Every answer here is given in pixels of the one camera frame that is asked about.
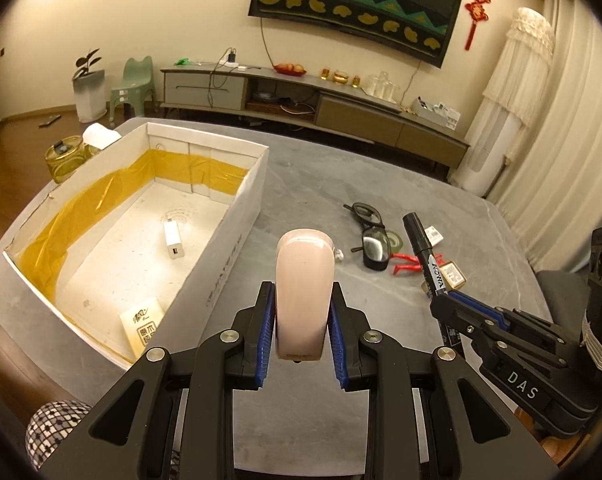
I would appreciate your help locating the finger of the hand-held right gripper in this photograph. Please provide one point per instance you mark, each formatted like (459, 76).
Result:
(481, 305)
(461, 317)

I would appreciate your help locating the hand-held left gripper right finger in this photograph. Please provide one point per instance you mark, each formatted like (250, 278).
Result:
(337, 335)

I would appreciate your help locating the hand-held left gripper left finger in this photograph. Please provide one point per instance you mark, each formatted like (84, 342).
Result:
(265, 335)

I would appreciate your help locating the gold tin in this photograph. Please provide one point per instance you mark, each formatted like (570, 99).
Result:
(453, 276)

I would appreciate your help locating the pink stapler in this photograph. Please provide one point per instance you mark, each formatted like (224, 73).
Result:
(303, 290)

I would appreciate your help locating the black marker pen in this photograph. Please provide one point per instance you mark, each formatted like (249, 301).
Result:
(423, 250)

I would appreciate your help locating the red toy figure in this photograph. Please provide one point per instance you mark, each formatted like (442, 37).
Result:
(406, 259)

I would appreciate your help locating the black safety glasses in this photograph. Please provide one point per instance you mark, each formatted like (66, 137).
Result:
(376, 252)

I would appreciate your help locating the cream tissue pack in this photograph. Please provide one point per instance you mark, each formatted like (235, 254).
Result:
(143, 325)

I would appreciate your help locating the white charger plug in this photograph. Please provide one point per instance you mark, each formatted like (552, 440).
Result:
(173, 240)

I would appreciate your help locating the white cardboard box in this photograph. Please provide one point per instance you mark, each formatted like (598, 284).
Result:
(111, 250)

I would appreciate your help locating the red and white card box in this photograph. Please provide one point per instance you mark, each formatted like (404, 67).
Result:
(433, 235)

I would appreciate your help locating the green tape roll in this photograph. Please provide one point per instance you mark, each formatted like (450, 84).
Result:
(396, 242)

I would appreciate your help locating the cream curtain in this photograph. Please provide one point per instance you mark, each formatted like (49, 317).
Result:
(571, 135)

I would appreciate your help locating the white organiser box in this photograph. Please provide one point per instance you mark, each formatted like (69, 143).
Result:
(436, 112)

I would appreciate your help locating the standing air conditioner lace cover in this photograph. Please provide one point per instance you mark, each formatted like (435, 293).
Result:
(511, 100)

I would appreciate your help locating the long grey TV cabinet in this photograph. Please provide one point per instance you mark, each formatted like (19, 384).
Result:
(361, 115)

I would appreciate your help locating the checked clothing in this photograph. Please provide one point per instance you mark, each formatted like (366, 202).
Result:
(51, 425)

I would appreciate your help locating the clear glass cup set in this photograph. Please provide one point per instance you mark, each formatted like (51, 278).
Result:
(381, 87)

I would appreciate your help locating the yellow glass jar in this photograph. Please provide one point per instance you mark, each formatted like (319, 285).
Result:
(91, 151)
(63, 162)

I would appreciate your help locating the gold ingot ornament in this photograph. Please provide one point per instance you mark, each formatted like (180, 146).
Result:
(340, 77)

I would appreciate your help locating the white toilet paper roll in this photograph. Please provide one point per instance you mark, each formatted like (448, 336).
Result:
(101, 136)

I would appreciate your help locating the red fruit plate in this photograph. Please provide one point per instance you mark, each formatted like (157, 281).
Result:
(290, 70)

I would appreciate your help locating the white power strip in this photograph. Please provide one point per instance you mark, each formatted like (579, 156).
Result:
(231, 62)

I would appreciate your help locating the green plastic chair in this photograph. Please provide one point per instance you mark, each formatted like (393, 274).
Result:
(131, 85)

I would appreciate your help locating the green toy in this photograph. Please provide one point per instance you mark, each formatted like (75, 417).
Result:
(182, 62)

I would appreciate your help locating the potted plant in white pot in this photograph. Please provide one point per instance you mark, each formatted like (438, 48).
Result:
(88, 95)

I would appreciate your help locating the dark remote control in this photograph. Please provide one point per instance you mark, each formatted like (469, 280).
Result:
(50, 120)

